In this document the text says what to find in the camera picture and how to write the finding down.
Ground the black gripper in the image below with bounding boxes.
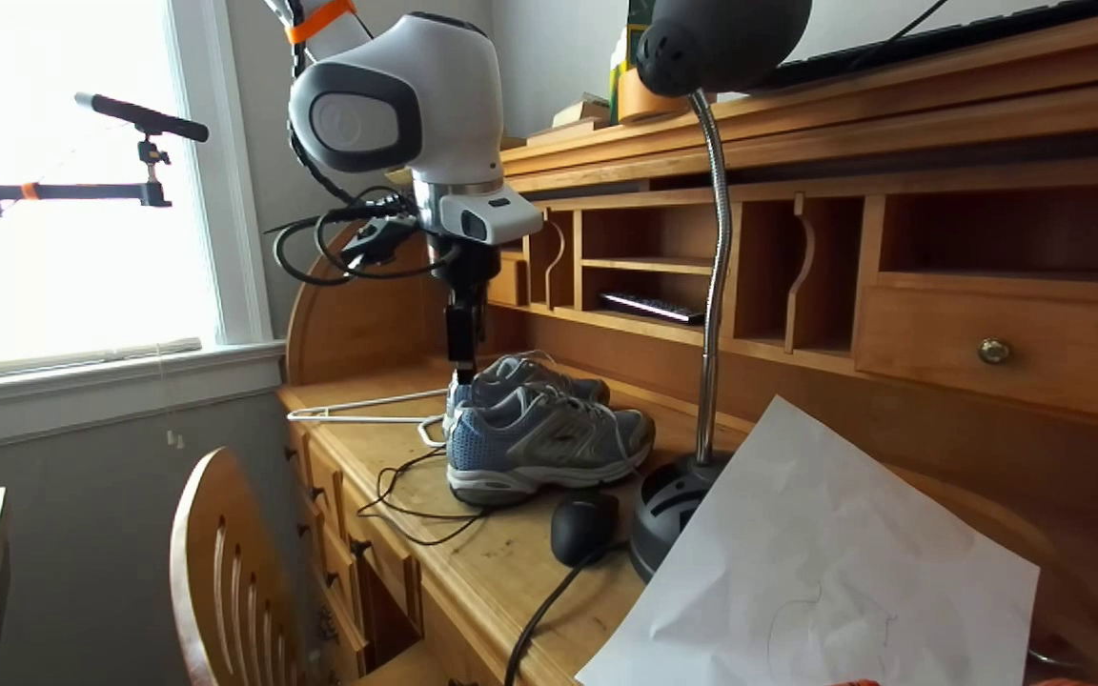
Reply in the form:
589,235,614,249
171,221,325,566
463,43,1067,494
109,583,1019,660
440,235,504,390

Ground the blue grey sneaker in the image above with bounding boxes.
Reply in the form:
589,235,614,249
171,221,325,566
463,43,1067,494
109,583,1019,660
443,376,661,514
449,352,614,411

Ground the black flat device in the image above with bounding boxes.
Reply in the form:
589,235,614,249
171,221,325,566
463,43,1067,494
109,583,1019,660
600,284,705,329

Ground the black computer mouse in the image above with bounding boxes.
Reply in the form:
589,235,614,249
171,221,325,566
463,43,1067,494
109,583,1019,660
548,488,625,571

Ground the wooden chair back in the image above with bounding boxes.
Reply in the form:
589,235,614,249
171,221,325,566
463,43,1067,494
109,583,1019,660
166,441,449,686

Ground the green bottle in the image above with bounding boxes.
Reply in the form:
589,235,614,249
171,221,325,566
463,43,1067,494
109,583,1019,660
623,0,658,70

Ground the black gooseneck desk lamp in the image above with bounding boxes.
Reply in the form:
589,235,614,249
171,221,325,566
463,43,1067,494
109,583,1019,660
625,0,818,583

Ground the white paper sheet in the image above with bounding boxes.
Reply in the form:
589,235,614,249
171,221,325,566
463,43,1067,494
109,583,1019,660
574,392,1047,686

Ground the wooden rolltop desk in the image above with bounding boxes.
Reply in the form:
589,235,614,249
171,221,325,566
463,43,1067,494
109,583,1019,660
275,0,1098,686

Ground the wooden drawer with brass knob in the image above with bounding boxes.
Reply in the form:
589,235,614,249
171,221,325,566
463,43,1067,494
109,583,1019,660
850,282,1098,432

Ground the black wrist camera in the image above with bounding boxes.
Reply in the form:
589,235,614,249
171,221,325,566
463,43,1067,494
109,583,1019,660
336,204,429,277

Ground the white wire hanger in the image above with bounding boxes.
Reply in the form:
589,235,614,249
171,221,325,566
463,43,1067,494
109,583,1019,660
284,381,454,448

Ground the thin black mouse cable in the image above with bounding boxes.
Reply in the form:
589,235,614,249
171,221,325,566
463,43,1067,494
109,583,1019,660
355,441,504,554

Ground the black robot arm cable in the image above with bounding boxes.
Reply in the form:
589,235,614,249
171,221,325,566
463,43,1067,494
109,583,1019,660
262,21,449,291

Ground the white window frame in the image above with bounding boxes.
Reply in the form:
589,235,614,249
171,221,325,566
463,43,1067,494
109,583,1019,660
0,0,292,457

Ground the black lamp power cord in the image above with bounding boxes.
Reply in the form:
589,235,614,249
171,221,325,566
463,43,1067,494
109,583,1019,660
501,565,589,686

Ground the orange velcro strap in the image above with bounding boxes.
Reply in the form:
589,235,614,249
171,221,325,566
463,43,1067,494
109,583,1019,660
285,0,360,49

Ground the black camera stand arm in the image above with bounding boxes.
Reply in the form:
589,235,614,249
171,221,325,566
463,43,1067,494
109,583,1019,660
0,89,215,225

